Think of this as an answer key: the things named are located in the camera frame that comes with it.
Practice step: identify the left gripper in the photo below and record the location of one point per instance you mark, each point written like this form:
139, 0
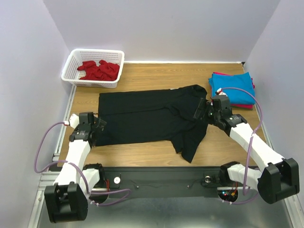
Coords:
99, 125

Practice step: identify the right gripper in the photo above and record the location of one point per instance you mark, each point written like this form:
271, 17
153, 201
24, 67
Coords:
202, 108

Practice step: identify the black t-shirt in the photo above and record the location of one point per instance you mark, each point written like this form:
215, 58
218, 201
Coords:
156, 115

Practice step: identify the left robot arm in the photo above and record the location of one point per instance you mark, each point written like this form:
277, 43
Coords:
71, 171

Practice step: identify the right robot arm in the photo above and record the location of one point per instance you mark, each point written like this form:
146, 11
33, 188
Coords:
275, 179

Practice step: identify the white plastic laundry basket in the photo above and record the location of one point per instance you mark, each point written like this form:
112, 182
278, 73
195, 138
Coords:
77, 56

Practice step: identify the red t-shirt in basket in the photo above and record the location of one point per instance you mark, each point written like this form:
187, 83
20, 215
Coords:
105, 71

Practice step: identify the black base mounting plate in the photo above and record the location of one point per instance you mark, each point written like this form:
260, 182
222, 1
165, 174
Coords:
98, 183

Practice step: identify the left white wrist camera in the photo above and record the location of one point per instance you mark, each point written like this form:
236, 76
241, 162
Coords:
73, 121

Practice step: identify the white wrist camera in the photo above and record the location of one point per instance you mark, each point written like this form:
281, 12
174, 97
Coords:
73, 121
220, 93

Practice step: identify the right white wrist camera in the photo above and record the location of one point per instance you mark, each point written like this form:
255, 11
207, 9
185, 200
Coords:
220, 93

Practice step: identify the aluminium extrusion rail frame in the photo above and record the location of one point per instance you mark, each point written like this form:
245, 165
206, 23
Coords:
46, 178

